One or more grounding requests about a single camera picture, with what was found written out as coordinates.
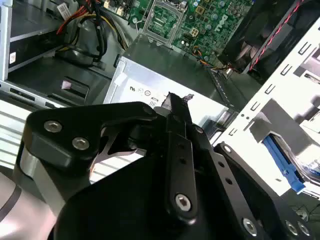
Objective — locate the hard disk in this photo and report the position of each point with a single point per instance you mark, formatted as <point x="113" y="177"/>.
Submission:
<point x="277" y="155"/>

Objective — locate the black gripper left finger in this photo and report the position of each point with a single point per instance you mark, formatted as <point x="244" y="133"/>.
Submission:
<point x="112" y="112"/>

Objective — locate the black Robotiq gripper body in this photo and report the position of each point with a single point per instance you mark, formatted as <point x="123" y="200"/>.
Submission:
<point x="125" y="212"/>

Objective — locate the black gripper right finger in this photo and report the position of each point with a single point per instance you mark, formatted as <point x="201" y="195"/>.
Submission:
<point x="225" y="172"/>

